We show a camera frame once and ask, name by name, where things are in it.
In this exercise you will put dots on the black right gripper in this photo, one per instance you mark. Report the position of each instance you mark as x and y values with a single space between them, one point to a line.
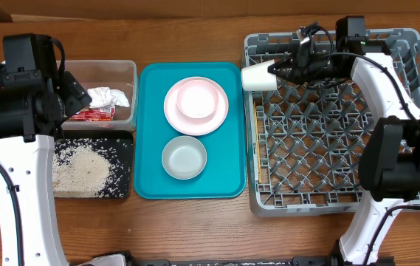
295 70

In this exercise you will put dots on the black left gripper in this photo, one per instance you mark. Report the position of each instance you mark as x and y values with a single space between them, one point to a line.
74 95

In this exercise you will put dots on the white cup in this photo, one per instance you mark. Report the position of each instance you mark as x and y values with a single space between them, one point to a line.
258 78

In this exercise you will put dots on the white napkin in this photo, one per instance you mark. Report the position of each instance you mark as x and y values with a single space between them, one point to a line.
104 96

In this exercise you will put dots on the red snack wrapper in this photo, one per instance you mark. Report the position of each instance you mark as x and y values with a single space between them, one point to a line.
95 114

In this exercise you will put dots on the white rice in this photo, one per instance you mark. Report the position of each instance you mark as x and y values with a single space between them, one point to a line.
80 170

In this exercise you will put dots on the small pink plate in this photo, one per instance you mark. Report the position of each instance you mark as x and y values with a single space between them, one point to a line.
197 99

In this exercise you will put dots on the grey bowl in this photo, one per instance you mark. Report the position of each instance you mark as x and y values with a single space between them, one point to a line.
184 157

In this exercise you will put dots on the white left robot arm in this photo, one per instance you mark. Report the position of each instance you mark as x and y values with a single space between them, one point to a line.
28 222

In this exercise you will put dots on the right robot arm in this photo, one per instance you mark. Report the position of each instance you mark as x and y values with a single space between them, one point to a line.
389 167

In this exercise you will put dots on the wooden chopstick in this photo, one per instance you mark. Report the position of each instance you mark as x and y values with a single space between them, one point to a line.
256 147
258 155

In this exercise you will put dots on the grey dish rack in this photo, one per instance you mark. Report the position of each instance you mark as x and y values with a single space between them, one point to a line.
304 145

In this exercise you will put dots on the black tray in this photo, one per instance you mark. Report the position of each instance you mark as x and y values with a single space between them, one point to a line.
121 144

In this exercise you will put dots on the clear plastic storage bin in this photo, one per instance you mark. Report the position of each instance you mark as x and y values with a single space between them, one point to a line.
115 74

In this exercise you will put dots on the large white plate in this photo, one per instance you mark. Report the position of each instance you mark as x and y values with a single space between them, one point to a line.
190 126

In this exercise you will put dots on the teal plastic tray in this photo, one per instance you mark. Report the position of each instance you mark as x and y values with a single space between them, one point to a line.
224 175

